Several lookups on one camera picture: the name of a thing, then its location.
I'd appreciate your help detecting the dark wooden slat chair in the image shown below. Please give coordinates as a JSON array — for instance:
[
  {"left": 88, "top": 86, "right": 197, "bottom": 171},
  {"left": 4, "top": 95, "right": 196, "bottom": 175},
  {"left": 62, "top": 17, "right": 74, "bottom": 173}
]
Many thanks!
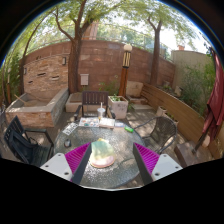
[{"left": 74, "top": 91, "right": 116, "bottom": 121}]

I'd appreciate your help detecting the black metal chair left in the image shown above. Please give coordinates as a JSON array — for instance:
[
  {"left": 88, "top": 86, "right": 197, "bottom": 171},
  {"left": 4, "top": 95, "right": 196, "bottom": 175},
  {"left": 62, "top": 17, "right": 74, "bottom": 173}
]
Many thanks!
[{"left": 4, "top": 116, "right": 54, "bottom": 167}]

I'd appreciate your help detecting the green marker pen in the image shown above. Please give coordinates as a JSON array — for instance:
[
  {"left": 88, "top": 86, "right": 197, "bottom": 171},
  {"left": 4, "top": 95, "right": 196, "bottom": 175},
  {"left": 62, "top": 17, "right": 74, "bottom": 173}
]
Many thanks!
[{"left": 124, "top": 126, "right": 134, "bottom": 133}]

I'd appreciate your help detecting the large tree trunk left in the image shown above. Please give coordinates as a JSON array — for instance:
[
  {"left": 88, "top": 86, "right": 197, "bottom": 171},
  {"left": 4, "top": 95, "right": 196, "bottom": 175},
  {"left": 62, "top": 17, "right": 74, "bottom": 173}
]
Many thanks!
[{"left": 53, "top": 0, "right": 89, "bottom": 93}]

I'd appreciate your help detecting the plastic cup with straw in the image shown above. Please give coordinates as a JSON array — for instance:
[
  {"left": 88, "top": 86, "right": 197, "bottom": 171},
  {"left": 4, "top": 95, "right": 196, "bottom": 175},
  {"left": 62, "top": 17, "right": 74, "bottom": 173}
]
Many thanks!
[{"left": 97, "top": 102, "right": 105, "bottom": 120}]

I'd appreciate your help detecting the patterned paper sheet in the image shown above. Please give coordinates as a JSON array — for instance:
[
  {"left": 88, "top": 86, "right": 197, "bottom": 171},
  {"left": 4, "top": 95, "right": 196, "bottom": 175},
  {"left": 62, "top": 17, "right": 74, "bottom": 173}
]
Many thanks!
[{"left": 63, "top": 122, "right": 78, "bottom": 135}]

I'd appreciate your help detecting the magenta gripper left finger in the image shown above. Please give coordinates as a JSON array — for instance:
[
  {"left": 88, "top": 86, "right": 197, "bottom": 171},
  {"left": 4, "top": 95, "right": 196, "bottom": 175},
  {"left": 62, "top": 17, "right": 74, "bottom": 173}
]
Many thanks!
[{"left": 41, "top": 143, "right": 92, "bottom": 185}]

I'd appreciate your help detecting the tree trunk right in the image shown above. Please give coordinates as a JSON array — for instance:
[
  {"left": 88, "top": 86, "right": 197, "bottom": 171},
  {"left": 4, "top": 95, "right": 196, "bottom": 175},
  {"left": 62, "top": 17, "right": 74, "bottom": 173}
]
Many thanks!
[{"left": 147, "top": 16, "right": 162, "bottom": 86}]

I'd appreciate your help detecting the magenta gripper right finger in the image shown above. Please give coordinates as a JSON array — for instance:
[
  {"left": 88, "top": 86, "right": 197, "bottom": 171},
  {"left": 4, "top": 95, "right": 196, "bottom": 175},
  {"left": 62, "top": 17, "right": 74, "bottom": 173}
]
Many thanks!
[{"left": 133, "top": 143, "right": 182, "bottom": 185}]

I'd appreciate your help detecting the stone raised planter box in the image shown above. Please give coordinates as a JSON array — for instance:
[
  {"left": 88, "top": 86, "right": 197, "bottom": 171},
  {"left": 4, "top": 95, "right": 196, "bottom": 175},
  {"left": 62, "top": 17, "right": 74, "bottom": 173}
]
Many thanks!
[{"left": 6, "top": 88, "right": 69, "bottom": 127}]

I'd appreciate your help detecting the folded red patio umbrella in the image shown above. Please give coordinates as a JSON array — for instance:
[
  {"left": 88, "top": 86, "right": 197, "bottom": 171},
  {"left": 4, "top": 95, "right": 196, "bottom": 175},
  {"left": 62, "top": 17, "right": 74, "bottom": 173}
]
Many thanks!
[{"left": 192, "top": 48, "right": 224, "bottom": 153}]

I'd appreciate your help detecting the wooden fence bench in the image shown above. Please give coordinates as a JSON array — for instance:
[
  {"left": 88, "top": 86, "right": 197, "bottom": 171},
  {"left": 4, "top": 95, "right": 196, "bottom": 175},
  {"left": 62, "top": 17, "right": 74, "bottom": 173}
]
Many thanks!
[{"left": 141, "top": 82, "right": 224, "bottom": 160}]

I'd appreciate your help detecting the round glass patio table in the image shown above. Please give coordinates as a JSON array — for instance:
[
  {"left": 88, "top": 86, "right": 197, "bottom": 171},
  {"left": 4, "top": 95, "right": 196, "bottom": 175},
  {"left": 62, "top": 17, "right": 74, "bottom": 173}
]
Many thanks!
[{"left": 54, "top": 126, "right": 144, "bottom": 189}]

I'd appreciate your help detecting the wicker mesh chair right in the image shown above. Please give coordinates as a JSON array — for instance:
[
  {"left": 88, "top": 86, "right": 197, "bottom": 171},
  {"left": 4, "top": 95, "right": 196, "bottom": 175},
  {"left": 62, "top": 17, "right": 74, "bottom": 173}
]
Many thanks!
[{"left": 134, "top": 116, "right": 177, "bottom": 154}]

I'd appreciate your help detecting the square concrete planter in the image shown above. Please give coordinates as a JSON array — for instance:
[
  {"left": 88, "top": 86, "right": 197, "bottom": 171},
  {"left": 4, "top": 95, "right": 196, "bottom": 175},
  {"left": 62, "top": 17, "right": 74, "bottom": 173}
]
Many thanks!
[{"left": 108, "top": 96, "right": 128, "bottom": 119}]

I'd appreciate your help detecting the round pink mouse pad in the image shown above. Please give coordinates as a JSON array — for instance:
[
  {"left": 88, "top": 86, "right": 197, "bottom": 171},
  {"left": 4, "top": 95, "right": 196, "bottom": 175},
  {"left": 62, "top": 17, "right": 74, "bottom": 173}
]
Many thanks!
[{"left": 89, "top": 141, "right": 116, "bottom": 168}]

